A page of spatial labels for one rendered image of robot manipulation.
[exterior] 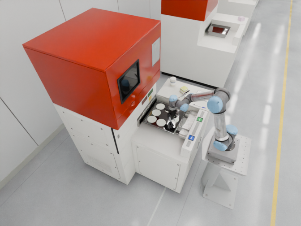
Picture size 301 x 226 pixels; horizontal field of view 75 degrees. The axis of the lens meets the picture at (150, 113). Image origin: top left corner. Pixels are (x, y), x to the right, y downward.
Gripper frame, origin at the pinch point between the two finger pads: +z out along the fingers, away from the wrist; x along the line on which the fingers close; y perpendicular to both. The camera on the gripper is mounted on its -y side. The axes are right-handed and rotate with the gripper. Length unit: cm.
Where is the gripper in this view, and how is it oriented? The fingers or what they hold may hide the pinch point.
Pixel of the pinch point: (169, 119)
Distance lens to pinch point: 209.8
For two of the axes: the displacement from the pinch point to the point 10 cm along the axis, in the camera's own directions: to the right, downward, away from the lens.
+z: 0.2, 6.8, 7.3
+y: 5.6, 6.0, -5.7
